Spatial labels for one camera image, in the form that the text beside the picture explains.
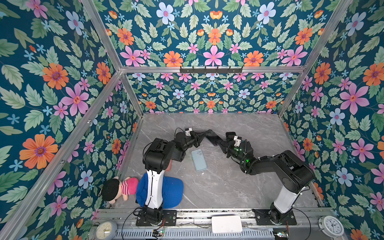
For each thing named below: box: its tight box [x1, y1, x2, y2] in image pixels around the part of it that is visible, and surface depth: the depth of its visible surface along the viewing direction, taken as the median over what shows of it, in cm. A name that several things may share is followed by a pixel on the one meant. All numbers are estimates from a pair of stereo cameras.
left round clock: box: [95, 220, 118, 240], surface depth 69 cm
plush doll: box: [101, 176, 139, 204], surface depth 80 cm
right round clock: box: [317, 215, 345, 238], surface depth 70 cm
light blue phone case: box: [191, 148, 208, 172], surface depth 97 cm
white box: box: [211, 215, 243, 233], surface depth 69 cm
